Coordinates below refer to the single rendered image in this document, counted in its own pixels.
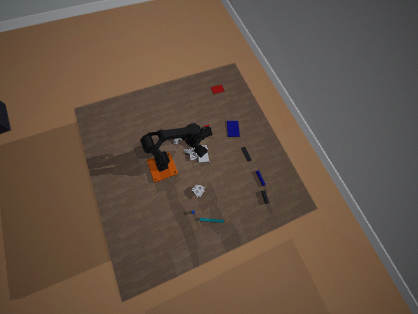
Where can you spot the blue flat plate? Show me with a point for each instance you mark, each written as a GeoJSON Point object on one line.
{"type": "Point", "coordinates": [233, 129]}

